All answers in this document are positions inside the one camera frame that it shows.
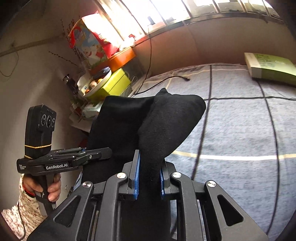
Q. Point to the white bowl with food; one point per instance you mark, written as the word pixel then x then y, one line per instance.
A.
pixel 88 85

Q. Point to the floral sleeve left forearm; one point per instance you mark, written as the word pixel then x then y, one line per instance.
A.
pixel 25 216

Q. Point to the green white flat box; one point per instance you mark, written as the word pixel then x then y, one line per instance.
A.
pixel 270 67

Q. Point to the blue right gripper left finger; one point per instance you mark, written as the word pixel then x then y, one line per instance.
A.
pixel 133 180

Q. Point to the black camera unit left gripper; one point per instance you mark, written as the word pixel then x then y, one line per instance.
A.
pixel 39 129

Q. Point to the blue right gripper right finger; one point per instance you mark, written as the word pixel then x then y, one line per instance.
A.
pixel 167 190

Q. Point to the orange box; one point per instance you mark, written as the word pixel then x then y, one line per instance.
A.
pixel 117 61

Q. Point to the black pants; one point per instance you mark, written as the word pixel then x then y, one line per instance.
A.
pixel 155 126

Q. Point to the colourful gift bag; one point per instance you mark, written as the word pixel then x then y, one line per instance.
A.
pixel 95 39

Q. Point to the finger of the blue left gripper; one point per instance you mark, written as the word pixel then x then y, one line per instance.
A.
pixel 101 154
pixel 67 151

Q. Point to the white shelf board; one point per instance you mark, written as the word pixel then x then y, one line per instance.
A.
pixel 80 123

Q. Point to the grey chevron pattern box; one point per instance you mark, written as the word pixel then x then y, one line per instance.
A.
pixel 127 92

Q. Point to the yellow green box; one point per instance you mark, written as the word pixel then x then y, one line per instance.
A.
pixel 115 85

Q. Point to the left hand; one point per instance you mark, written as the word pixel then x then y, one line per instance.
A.
pixel 31 186

